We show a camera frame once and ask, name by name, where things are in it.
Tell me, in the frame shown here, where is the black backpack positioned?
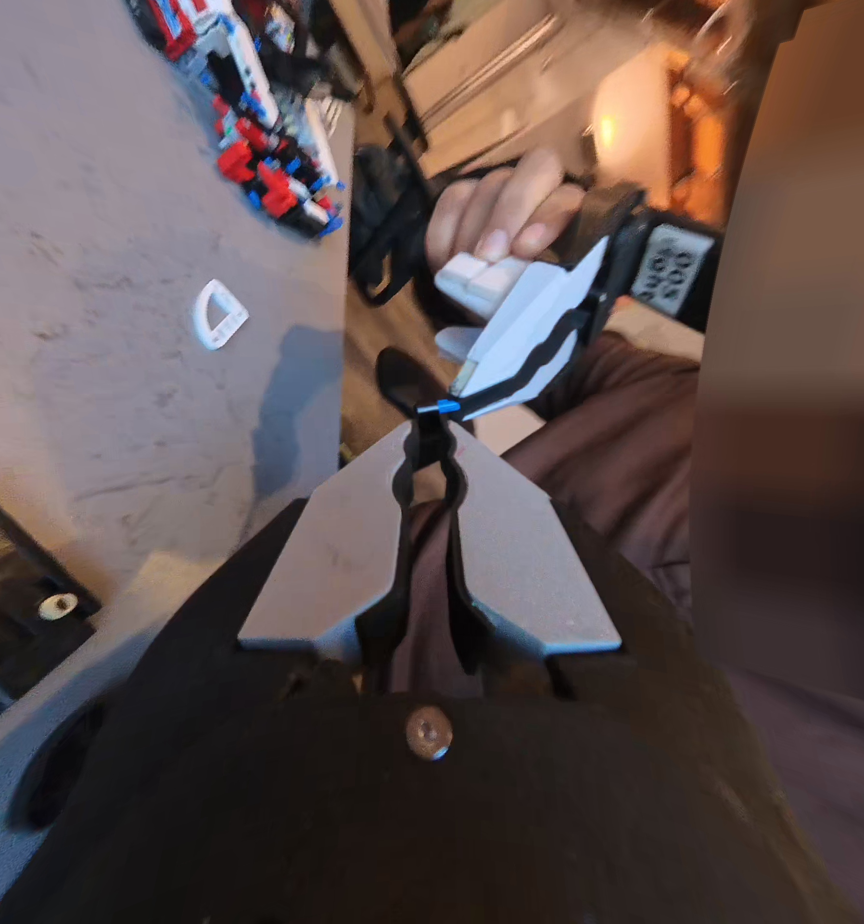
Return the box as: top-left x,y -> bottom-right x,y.
349,141 -> 440,308

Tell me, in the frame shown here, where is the person's right hand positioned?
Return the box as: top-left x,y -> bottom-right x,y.
425,148 -> 586,264

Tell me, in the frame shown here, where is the black triangular holed brick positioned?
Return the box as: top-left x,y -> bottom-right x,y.
403,415 -> 453,474

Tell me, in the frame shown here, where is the red white toy car model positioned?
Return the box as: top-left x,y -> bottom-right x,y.
125,0 -> 348,241

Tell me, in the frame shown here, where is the person's brown shirt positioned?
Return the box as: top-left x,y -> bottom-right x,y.
403,328 -> 700,694

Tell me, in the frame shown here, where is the grey desk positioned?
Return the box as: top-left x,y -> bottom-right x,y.
0,0 -> 357,924

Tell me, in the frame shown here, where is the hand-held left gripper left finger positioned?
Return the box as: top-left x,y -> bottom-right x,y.
237,421 -> 415,676

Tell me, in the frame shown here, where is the white curved frame brick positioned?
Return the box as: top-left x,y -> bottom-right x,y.
192,279 -> 251,352

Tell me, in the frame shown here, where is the wall lamp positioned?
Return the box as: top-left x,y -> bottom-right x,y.
589,108 -> 624,156

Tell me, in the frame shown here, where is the black brick plate assembly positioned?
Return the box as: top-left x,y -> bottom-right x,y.
0,480 -> 102,703

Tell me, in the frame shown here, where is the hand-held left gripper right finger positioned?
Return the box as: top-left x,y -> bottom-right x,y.
445,423 -> 624,678

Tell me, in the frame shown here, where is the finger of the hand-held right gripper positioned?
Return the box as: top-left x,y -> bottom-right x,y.
459,331 -> 581,423
450,237 -> 611,397

